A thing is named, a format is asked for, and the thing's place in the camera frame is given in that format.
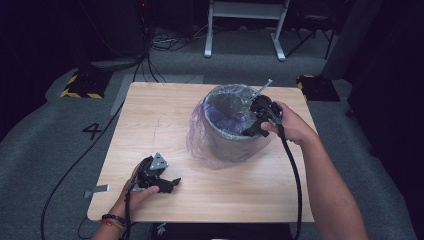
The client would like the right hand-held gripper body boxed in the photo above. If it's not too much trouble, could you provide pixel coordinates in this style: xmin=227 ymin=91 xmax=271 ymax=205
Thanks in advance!
xmin=244 ymin=79 xmax=284 ymax=127

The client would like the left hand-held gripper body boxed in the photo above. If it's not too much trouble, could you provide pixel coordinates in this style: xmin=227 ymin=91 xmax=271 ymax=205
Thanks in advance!
xmin=136 ymin=152 xmax=169 ymax=190

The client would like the green plastic bucket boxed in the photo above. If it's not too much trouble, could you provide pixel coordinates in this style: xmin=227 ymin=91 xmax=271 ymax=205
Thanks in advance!
xmin=202 ymin=84 xmax=268 ymax=163

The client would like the purple plastic bag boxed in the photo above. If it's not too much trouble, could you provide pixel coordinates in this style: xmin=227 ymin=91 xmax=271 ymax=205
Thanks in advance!
xmin=185 ymin=83 xmax=273 ymax=170

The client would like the person's left hand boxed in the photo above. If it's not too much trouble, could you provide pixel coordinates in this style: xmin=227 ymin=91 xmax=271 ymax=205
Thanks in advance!
xmin=111 ymin=159 xmax=160 ymax=221

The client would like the person's right hand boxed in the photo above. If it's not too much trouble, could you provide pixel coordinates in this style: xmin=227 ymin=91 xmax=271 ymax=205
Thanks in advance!
xmin=260 ymin=100 xmax=318 ymax=147

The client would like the black yellow striped base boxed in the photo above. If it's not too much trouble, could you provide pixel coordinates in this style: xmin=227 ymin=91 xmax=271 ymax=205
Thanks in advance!
xmin=59 ymin=70 xmax=113 ymax=100
xmin=296 ymin=74 xmax=341 ymax=103

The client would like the black folding stand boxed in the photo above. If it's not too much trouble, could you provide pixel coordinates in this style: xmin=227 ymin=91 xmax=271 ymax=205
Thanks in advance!
xmin=284 ymin=6 xmax=337 ymax=61

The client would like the white metal stand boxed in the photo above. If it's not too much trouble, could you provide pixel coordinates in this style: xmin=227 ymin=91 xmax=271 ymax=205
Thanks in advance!
xmin=203 ymin=0 xmax=291 ymax=62

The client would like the dark equipment stand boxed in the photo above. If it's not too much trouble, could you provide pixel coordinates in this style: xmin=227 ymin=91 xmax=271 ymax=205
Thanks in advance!
xmin=76 ymin=0 xmax=154 ymax=73

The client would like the left hand-held gripper cable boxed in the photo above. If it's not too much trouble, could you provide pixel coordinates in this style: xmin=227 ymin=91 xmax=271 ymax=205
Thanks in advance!
xmin=120 ymin=181 xmax=138 ymax=240

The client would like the hand-held gripper cable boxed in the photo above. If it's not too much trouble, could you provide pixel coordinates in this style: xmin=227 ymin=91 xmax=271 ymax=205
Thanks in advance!
xmin=277 ymin=123 xmax=304 ymax=240
xmin=120 ymin=181 xmax=138 ymax=240

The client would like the right hand-held gripper cable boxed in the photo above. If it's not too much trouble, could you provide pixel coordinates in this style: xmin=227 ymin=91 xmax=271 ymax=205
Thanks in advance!
xmin=277 ymin=123 xmax=304 ymax=240

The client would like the grey metal table bracket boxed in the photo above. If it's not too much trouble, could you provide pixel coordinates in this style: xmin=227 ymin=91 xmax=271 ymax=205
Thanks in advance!
xmin=83 ymin=184 xmax=110 ymax=199

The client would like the black bead bracelet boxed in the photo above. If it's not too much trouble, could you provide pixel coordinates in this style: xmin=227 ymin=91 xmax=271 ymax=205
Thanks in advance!
xmin=101 ymin=213 xmax=128 ymax=226

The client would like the orange string bracelet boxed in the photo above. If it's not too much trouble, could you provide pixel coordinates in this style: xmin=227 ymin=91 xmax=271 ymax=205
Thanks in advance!
xmin=98 ymin=219 xmax=125 ymax=231

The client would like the long black floor cable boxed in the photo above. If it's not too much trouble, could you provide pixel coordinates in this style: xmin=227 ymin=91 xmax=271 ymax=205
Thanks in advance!
xmin=40 ymin=103 xmax=126 ymax=240

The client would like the grey post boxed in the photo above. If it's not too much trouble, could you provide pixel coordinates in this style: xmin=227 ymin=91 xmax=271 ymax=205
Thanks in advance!
xmin=321 ymin=0 xmax=384 ymax=81

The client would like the tangle of floor cables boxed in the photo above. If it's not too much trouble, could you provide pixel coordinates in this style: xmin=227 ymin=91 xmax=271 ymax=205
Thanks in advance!
xmin=146 ymin=23 xmax=209 ymax=53

